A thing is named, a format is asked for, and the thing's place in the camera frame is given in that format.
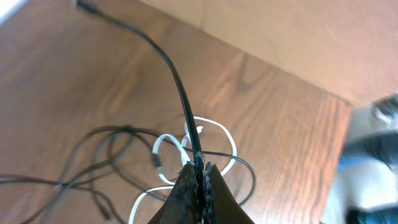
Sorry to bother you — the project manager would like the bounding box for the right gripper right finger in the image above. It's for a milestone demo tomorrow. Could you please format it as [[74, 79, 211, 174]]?
[[203, 162, 254, 224]]

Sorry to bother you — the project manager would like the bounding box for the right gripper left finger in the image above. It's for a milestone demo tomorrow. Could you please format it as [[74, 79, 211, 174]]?
[[148, 163, 199, 224]]

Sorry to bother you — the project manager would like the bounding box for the white cable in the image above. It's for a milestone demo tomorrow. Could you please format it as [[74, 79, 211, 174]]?
[[127, 115, 238, 224]]

